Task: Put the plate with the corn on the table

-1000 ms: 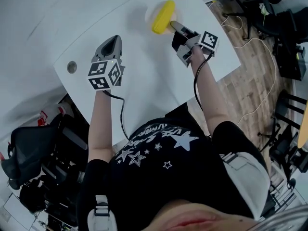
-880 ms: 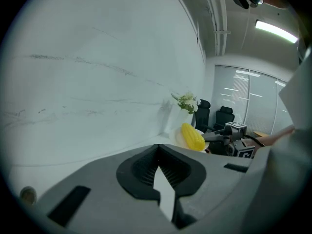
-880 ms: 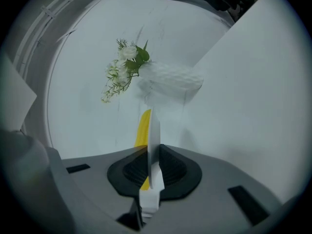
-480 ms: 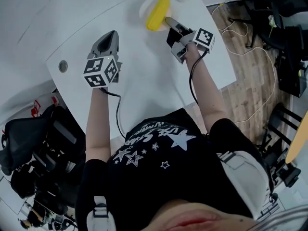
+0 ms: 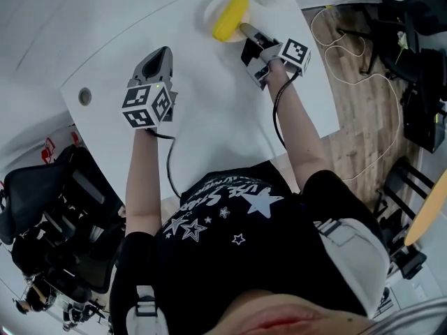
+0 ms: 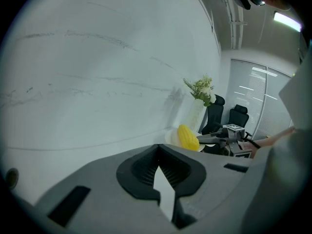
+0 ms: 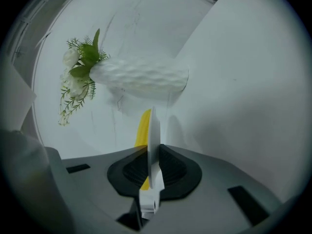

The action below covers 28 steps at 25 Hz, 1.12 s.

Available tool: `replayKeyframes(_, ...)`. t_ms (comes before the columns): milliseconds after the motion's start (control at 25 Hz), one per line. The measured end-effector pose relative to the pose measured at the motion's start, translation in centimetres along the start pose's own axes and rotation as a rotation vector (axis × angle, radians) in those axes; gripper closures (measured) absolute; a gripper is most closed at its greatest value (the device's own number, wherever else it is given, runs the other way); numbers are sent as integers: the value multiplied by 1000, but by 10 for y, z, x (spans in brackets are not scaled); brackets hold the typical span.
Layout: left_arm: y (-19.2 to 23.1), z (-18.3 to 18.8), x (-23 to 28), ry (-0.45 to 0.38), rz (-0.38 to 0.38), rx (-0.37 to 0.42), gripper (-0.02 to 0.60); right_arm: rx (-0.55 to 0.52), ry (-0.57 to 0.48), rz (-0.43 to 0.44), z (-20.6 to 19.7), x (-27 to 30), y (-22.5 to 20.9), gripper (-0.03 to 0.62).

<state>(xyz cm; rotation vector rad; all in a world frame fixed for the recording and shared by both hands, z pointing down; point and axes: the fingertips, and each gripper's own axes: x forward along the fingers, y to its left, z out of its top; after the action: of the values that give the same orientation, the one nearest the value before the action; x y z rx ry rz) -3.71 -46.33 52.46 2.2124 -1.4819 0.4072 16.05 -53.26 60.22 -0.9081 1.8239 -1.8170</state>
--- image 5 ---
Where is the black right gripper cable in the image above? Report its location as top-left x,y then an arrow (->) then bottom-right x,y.
272,70 -> 302,150

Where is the black frame chair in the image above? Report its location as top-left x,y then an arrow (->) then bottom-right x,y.
374,155 -> 434,225

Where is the person's left forearm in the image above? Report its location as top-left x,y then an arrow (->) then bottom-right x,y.
124,127 -> 169,236

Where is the black box with green light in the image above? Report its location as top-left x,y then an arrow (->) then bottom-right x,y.
402,81 -> 447,154

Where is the black mesh office chair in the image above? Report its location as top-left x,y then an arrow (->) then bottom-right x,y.
10,221 -> 122,295
0,144 -> 126,246

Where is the yellow corn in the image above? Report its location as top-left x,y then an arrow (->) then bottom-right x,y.
211,0 -> 250,43

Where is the person's black star shirt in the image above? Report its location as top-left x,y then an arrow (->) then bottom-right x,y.
109,161 -> 389,335

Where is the person's right forearm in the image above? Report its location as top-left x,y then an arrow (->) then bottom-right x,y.
266,61 -> 330,192

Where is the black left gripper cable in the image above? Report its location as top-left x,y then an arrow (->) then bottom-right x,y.
147,128 -> 183,199

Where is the white flower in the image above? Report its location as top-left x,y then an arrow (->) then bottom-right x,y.
395,31 -> 410,65

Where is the person's chin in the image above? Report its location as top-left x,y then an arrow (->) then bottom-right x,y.
212,289 -> 375,335

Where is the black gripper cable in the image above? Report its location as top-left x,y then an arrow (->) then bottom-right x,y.
272,70 -> 302,150
147,128 -> 183,199

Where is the white floor cable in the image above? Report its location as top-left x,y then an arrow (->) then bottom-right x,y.
309,4 -> 403,181

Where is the grey right shoulder strap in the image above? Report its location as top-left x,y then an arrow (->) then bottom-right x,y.
313,217 -> 390,320

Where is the grey shoulder strap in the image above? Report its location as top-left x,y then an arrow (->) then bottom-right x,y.
313,217 -> 390,320
126,284 -> 169,335

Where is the grey left shoulder strap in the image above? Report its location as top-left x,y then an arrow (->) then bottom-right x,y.
126,284 -> 169,335

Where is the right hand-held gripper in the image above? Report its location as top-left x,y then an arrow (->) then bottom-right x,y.
238,22 -> 312,91

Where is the white round plate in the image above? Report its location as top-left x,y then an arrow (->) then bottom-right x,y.
202,0 -> 253,44

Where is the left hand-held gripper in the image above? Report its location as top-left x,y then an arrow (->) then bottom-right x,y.
121,46 -> 179,131

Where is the round wooden table edge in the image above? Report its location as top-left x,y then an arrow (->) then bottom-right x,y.
404,168 -> 447,247

